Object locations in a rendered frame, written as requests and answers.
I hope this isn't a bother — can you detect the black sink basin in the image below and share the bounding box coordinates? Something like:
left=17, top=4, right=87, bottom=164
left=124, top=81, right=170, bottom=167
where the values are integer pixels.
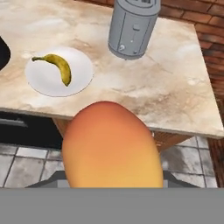
left=0, top=36, right=11, bottom=72

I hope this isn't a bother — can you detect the orange mango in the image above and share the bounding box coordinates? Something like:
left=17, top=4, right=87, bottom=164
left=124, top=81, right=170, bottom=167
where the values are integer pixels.
left=61, top=101, right=165, bottom=189

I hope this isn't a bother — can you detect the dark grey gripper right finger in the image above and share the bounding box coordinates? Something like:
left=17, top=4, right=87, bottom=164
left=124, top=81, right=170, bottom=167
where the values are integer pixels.
left=162, top=170, right=200, bottom=189

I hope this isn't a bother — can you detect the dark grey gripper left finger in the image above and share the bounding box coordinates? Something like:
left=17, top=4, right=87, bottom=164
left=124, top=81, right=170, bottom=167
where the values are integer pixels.
left=26, top=170, right=71, bottom=189

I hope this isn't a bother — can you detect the white round plate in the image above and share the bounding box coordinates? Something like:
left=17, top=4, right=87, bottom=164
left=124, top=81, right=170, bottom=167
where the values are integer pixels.
left=24, top=45, right=95, bottom=98

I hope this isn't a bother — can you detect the black cupboard drawer front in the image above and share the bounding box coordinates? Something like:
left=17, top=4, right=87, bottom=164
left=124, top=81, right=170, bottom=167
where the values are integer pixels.
left=0, top=110, right=64, bottom=151

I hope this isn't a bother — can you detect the yellow banana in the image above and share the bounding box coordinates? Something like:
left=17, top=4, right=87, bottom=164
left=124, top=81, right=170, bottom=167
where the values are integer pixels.
left=31, top=53, right=73, bottom=88

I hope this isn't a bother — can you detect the grey drawer handle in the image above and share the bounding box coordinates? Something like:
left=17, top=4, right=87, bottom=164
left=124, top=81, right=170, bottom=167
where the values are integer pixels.
left=0, top=117, right=29, bottom=129

